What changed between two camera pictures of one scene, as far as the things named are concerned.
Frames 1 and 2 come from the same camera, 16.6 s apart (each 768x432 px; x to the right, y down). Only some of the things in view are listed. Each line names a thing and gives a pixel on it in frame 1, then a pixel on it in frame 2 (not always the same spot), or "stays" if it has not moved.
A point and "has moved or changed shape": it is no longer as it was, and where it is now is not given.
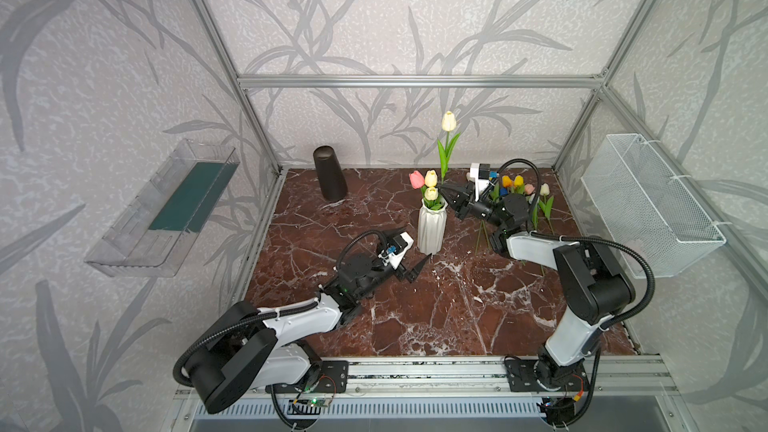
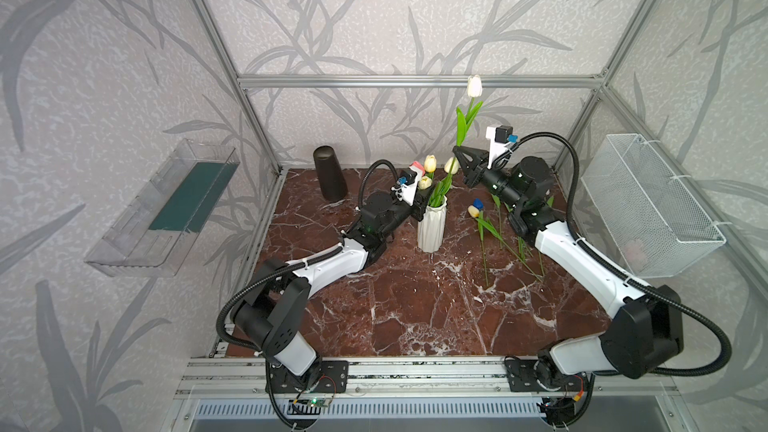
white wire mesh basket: x=643 y=204 stays
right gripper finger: x=457 y=191 → x=470 y=158
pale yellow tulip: x=431 y=178 → x=430 y=163
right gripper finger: x=459 y=203 → x=474 y=177
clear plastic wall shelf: x=154 y=235 stays
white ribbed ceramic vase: x=431 y=229 stays
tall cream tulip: x=448 y=124 → x=452 y=166
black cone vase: x=332 y=176 stays
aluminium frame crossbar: x=424 y=82 stays
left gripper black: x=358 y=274 → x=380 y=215
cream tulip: x=431 y=193 has moved or changed shape
